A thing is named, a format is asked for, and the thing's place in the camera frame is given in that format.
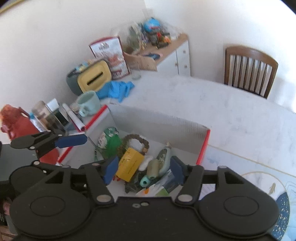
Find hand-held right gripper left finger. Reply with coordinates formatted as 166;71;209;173
40;156;119;205

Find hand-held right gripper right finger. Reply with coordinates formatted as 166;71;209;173
171;156;252;205

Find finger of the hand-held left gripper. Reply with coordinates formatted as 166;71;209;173
10;130;88;158
32;161;58;173

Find light blue gear device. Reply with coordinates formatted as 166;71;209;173
157;142;172;177

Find small yellow box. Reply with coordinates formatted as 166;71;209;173
115;147;145;182

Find printed paper leaflet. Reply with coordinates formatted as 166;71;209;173
136;170;180;197

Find green plush keychain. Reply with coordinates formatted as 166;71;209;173
94;127;122;160

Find small white plush piece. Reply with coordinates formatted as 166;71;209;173
138;156;153;171

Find brown fuzzy ring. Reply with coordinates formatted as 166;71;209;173
117;134;150;158

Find red cardboard box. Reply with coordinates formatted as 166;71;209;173
57;104;211;197

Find white paper roll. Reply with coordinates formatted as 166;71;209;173
62;103;87;132

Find glass bottle with dark liquid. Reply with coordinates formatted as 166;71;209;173
31;100;68;138

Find mint green mug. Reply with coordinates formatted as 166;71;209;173
76;90;102;117

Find red bottle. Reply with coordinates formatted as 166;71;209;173
0;104;59;165

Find yellow green tissue box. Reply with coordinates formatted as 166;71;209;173
66;59;113;95

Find blue gloves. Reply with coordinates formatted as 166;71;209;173
96;80;135;103

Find red white snack bag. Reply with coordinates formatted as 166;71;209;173
89;37;130;80

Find white cabinet with wooden top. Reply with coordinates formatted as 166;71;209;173
139;34;191;77

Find wooden chair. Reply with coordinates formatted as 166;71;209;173
224;45;278;99

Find blue globe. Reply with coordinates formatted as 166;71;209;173
143;19;161;33

